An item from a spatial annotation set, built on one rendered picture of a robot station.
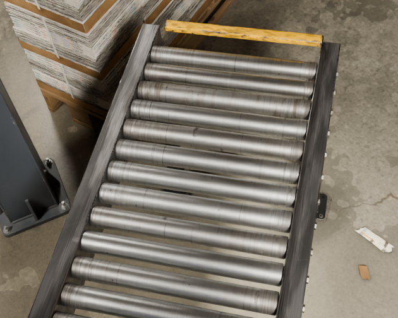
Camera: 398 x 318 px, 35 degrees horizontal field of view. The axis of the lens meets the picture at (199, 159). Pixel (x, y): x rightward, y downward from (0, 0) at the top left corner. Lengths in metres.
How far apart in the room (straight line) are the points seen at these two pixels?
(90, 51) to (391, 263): 1.25
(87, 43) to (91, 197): 0.80
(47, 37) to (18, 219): 0.68
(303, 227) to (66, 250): 0.52
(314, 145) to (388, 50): 1.41
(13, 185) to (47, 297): 0.95
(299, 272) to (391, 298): 0.92
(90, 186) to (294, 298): 0.53
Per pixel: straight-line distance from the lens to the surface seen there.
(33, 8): 2.25
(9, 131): 2.09
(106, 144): 1.57
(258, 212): 1.42
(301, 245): 1.38
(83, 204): 1.48
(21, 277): 2.38
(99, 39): 2.20
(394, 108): 2.67
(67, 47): 2.28
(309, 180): 1.47
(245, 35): 1.74
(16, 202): 2.38
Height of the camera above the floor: 2.03
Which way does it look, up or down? 55 degrees down
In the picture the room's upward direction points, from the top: 8 degrees counter-clockwise
